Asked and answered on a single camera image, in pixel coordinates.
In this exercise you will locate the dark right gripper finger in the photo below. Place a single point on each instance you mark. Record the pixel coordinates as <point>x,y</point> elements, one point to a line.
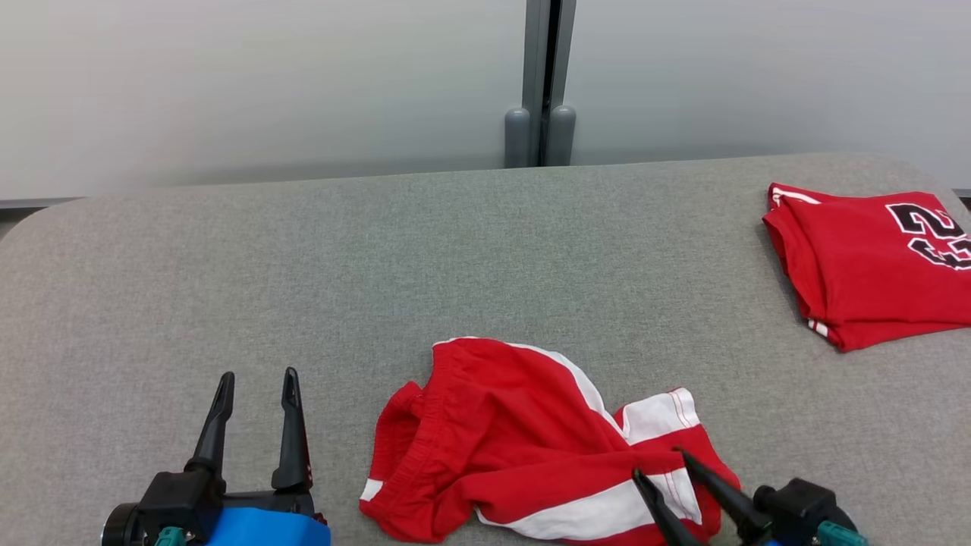
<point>667,519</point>
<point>724,497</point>

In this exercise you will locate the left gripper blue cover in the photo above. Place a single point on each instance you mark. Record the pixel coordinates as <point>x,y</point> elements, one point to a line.
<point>265,523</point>

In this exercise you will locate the red shorts white stripe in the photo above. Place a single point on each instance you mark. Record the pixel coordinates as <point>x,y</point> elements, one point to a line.
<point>516,440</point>

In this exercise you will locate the red white jersey shirt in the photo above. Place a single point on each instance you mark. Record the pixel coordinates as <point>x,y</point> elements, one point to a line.
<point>857,280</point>

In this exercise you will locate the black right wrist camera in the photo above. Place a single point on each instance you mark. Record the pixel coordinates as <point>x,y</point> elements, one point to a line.
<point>800,508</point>

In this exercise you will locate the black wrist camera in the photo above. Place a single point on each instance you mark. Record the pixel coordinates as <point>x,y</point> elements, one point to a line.
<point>800,508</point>
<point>178,500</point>

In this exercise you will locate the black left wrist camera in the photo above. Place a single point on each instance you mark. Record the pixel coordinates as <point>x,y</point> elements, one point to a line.
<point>178,500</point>

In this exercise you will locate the grey partition post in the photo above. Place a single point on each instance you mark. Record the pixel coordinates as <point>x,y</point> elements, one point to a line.
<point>540,91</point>

